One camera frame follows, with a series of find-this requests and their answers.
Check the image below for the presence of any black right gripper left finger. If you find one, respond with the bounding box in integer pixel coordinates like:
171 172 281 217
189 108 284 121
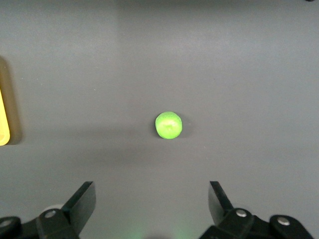
0 181 97 239

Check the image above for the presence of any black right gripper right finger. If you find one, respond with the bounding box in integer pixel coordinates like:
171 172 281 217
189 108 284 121
199 181 314 239

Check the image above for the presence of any yellow plastic tray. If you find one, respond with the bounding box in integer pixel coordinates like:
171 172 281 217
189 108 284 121
0 56 11 146

